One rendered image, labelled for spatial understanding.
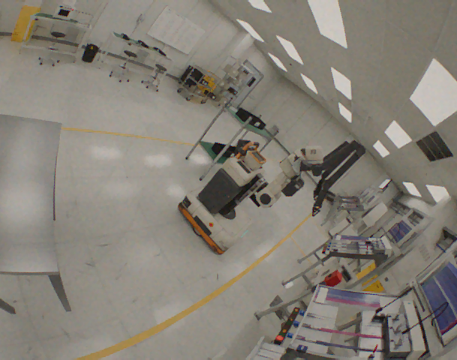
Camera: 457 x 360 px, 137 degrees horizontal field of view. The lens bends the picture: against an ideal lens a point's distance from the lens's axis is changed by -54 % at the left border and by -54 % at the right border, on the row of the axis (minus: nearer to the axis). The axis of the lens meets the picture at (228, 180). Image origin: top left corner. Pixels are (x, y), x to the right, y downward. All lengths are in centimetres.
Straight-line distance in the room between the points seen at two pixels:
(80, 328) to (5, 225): 86
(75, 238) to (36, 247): 94
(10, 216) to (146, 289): 110
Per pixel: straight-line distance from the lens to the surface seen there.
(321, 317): 131
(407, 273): 255
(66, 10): 475
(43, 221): 67
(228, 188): 166
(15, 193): 75
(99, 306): 140
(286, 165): 167
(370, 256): 233
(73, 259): 148
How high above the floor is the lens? 137
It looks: 26 degrees down
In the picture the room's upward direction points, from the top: 42 degrees clockwise
